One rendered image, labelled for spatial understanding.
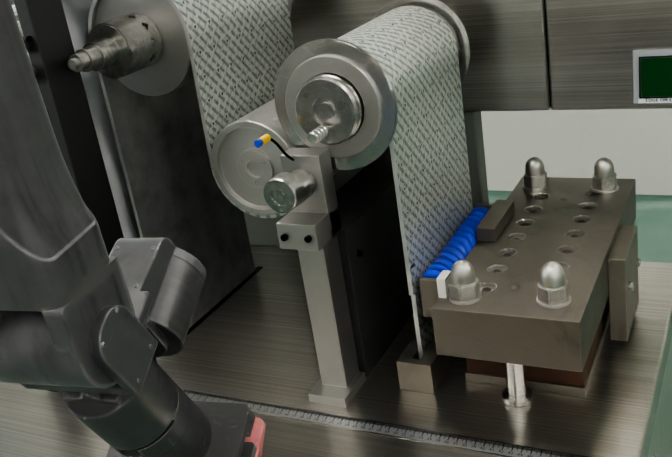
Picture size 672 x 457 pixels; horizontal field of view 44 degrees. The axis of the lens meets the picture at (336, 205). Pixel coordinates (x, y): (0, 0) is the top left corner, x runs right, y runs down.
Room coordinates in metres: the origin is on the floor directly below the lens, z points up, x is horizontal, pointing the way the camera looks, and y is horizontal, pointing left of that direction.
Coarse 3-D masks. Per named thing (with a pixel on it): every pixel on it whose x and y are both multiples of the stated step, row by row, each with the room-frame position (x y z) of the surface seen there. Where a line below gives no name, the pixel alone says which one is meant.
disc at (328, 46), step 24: (312, 48) 0.89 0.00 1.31; (336, 48) 0.88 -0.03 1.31; (360, 48) 0.87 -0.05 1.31; (288, 72) 0.91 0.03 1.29; (384, 72) 0.85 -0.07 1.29; (384, 96) 0.85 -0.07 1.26; (288, 120) 0.91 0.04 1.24; (384, 120) 0.86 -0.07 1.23; (384, 144) 0.86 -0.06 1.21; (336, 168) 0.89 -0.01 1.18
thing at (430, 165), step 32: (448, 96) 1.02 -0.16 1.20; (416, 128) 0.92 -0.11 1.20; (448, 128) 1.01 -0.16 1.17; (416, 160) 0.91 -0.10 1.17; (448, 160) 1.00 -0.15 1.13; (416, 192) 0.90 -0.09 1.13; (448, 192) 0.99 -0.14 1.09; (416, 224) 0.89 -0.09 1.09; (448, 224) 0.98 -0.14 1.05; (416, 256) 0.88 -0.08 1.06; (416, 288) 0.87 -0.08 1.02
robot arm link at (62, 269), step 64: (0, 0) 0.42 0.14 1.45; (0, 64) 0.41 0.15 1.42; (0, 128) 0.40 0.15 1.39; (0, 192) 0.39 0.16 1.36; (64, 192) 0.42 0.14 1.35; (0, 256) 0.39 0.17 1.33; (64, 256) 0.40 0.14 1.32; (0, 320) 0.42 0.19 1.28; (64, 320) 0.39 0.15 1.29; (64, 384) 0.40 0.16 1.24
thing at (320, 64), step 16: (304, 64) 0.89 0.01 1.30; (320, 64) 0.88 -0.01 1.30; (336, 64) 0.87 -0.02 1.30; (352, 64) 0.86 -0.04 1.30; (304, 80) 0.89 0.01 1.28; (352, 80) 0.87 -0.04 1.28; (368, 80) 0.86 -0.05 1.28; (288, 96) 0.91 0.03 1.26; (368, 96) 0.86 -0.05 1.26; (288, 112) 0.91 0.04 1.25; (368, 112) 0.86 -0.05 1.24; (368, 128) 0.86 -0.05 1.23; (320, 144) 0.89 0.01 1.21; (336, 144) 0.88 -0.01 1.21; (352, 144) 0.87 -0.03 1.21; (368, 144) 0.86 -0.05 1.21
